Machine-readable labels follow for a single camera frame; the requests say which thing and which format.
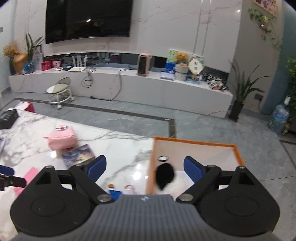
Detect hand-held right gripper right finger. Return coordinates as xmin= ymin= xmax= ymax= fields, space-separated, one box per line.
xmin=176 ymin=156 xmax=262 ymax=204

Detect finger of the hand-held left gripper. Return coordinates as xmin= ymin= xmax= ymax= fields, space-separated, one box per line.
xmin=0 ymin=175 xmax=26 ymax=191
xmin=0 ymin=165 xmax=15 ymax=176

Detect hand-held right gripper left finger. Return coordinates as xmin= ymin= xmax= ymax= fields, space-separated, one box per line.
xmin=29 ymin=155 xmax=115 ymax=204

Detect pink snap wallet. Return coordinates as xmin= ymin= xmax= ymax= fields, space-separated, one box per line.
xmin=13 ymin=167 xmax=40 ymax=195

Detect illustrated paperback book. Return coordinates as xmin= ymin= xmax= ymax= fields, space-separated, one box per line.
xmin=61 ymin=144 xmax=96 ymax=168

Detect black and white plush keychain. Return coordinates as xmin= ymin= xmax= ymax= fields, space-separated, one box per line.
xmin=155 ymin=162 xmax=196 ymax=197

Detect plush doll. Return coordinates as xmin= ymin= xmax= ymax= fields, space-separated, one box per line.
xmin=107 ymin=184 xmax=136 ymax=201

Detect orange cardboard box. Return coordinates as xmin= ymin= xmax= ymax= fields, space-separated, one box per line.
xmin=146 ymin=137 xmax=245 ymax=195

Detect pink plush pouch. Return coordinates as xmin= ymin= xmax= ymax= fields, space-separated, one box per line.
xmin=43 ymin=125 xmax=77 ymax=151

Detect black box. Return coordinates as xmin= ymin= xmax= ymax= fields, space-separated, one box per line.
xmin=0 ymin=110 xmax=19 ymax=130

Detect red paper bag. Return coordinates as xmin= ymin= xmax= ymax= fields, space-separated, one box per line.
xmin=14 ymin=101 xmax=36 ymax=113

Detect potted long-leaf plant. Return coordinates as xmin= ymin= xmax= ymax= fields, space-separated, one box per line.
xmin=228 ymin=58 xmax=270 ymax=121

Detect white marble television console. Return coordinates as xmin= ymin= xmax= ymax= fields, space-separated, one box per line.
xmin=8 ymin=66 xmax=233 ymax=119

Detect black and white checkered toys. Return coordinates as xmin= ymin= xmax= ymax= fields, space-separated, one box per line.
xmin=203 ymin=73 xmax=229 ymax=91

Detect white rolling stool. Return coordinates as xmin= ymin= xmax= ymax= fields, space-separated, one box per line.
xmin=46 ymin=77 xmax=75 ymax=109

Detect white laptop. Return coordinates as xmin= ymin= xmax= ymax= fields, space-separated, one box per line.
xmin=159 ymin=72 xmax=176 ymax=81

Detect teddy bear in pot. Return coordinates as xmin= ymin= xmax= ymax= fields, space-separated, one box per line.
xmin=174 ymin=64 xmax=189 ymax=81

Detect large blue water bottle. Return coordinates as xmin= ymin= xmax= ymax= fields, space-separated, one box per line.
xmin=268 ymin=104 xmax=290 ymax=136

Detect white router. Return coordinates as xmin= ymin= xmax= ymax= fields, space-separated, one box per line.
xmin=69 ymin=54 xmax=89 ymax=72

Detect round white hand fan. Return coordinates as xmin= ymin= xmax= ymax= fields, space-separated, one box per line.
xmin=188 ymin=58 xmax=204 ymax=80

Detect gold vase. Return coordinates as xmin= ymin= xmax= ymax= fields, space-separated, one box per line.
xmin=13 ymin=53 xmax=28 ymax=75

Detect brown teddy bear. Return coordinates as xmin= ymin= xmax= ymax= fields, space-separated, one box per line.
xmin=174 ymin=52 xmax=189 ymax=66

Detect white printed gift bag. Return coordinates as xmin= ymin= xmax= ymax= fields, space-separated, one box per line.
xmin=32 ymin=53 xmax=43 ymax=70

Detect pink space heater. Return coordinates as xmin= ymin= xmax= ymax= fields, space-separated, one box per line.
xmin=136 ymin=52 xmax=151 ymax=76

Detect green painting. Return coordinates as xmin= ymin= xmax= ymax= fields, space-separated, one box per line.
xmin=168 ymin=49 xmax=183 ymax=63

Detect dried yellow flowers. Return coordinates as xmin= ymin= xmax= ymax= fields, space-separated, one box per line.
xmin=3 ymin=42 xmax=20 ymax=57

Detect green leafy houseplant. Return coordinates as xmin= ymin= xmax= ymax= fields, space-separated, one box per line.
xmin=24 ymin=32 xmax=45 ymax=61

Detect green ivy plant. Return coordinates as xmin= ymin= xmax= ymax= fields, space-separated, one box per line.
xmin=285 ymin=56 xmax=296 ymax=116

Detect hanging green vine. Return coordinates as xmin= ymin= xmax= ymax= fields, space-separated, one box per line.
xmin=248 ymin=8 xmax=284 ymax=49

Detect coiled black cable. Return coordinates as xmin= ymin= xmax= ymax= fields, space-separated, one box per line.
xmin=81 ymin=67 xmax=95 ymax=88

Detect black heater power cable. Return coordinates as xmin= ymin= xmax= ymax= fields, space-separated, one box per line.
xmin=90 ymin=67 xmax=139 ymax=101

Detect black wall television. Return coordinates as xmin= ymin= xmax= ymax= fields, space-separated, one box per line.
xmin=45 ymin=0 xmax=134 ymax=44

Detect framed wall picture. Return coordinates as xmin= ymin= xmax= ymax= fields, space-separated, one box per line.
xmin=253 ymin=0 xmax=278 ymax=18

